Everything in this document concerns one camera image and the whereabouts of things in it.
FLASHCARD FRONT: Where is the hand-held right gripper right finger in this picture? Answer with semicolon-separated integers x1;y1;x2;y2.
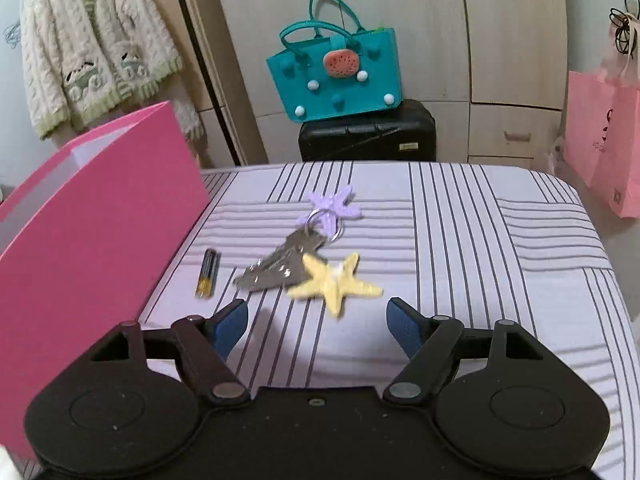
382;297;543;406

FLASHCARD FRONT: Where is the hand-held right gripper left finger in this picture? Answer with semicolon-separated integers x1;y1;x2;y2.
90;299;251;406

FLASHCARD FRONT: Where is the bunch of silver keys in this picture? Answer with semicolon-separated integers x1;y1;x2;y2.
234;227;326;293

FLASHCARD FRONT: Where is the yellow starfish key charm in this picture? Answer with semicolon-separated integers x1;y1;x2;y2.
286;252;384;318

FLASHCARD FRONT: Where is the pink storage box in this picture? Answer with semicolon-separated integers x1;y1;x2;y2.
0;101;212;461

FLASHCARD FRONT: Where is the black and gold battery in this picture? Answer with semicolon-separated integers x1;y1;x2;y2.
195;248;222;300

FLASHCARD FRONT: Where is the striped tablecloth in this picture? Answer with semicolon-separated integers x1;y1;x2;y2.
15;161;640;480

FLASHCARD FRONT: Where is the purple starfish key charm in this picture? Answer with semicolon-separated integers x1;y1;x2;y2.
297;185;364;235

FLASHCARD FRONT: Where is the black hard suitcase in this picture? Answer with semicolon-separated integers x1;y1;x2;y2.
298;99;436;163

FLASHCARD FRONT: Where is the teal handbag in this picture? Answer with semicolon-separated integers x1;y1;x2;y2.
265;0;403;123

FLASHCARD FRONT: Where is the pink paper bag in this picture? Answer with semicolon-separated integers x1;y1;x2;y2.
564;0;640;219

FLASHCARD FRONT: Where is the beige wardrobe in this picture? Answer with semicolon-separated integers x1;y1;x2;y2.
172;0;576;171

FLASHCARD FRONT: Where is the cream knitted sweater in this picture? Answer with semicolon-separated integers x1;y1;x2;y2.
19;0;208;142

